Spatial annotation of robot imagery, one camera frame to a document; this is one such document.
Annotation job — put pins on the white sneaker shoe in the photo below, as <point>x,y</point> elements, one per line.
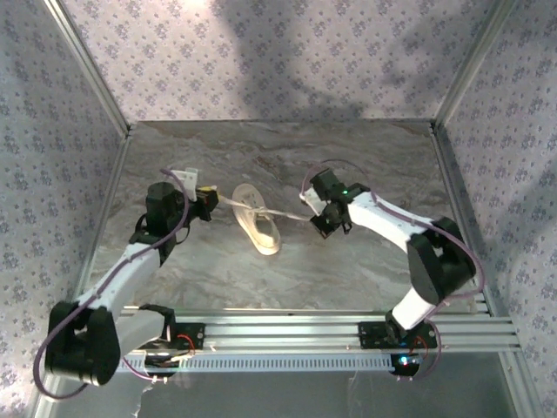
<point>261,235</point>

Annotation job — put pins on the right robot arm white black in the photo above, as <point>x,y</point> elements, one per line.
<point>439,265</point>

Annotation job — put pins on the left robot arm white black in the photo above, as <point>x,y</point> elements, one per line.
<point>82,344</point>

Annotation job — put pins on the black round controller board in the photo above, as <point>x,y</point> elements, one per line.
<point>161,370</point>
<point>409,368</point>

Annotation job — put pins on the white torn tape strip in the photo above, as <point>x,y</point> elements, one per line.
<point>141,402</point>

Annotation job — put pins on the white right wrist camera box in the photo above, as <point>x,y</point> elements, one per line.
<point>312,200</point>

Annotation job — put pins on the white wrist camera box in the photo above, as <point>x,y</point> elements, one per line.
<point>189,178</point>
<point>312,200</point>

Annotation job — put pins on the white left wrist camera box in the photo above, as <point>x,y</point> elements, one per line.
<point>189,178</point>

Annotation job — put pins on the aluminium side rail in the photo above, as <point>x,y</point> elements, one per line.
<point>115,174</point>
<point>452,174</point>

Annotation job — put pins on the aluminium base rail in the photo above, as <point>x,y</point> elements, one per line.
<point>283,331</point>

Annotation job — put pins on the aluminium frame post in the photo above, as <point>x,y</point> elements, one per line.
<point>89,65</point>
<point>472,65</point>

